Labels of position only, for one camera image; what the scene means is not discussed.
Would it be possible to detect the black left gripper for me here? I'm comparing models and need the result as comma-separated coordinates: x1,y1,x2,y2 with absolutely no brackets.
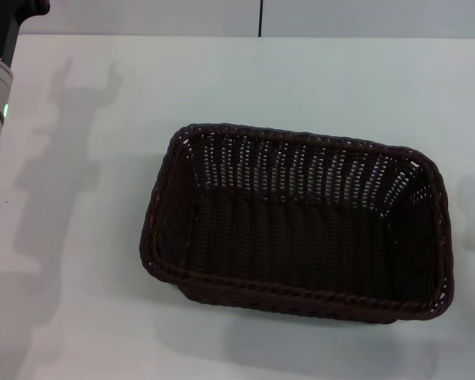
0,0,51,69

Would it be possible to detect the black woven plastic basket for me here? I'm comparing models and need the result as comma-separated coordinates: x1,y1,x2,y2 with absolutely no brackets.
138,122,456,325

